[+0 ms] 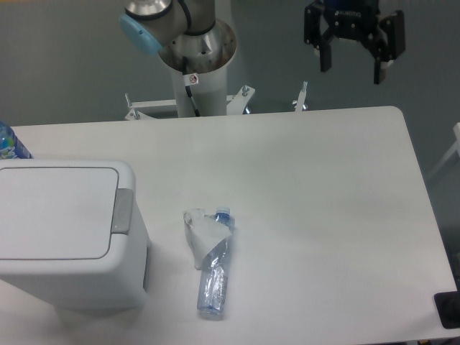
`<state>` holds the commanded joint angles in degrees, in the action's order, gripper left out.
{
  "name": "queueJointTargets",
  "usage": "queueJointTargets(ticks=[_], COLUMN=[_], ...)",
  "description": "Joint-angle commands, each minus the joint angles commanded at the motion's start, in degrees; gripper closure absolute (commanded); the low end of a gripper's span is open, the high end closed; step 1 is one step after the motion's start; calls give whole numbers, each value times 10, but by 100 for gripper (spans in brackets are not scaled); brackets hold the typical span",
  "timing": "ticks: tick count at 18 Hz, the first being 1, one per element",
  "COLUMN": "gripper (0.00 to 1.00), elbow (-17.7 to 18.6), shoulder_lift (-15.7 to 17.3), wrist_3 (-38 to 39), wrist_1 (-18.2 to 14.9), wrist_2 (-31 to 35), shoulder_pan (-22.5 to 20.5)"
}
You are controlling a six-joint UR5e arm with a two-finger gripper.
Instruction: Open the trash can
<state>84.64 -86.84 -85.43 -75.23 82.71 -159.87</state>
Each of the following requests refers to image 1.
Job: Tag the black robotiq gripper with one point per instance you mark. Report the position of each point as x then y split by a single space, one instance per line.
358 21

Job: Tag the grey trash can push button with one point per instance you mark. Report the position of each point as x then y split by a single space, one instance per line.
122 212

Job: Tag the white trash can body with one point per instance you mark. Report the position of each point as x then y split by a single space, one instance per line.
116 280

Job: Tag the white trash can lid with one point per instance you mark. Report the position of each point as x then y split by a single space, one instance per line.
56 213

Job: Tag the crumpled white tissue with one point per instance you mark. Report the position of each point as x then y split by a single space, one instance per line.
205 232

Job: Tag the black device at table edge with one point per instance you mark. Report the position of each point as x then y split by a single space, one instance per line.
447 305

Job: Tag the clear crushed plastic bottle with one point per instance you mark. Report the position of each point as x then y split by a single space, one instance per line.
215 273

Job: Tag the blue labelled drink bottle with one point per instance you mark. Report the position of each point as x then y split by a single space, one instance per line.
11 146

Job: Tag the white frame at right edge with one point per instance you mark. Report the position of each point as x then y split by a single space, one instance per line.
447 160

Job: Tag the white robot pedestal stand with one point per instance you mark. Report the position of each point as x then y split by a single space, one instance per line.
195 95

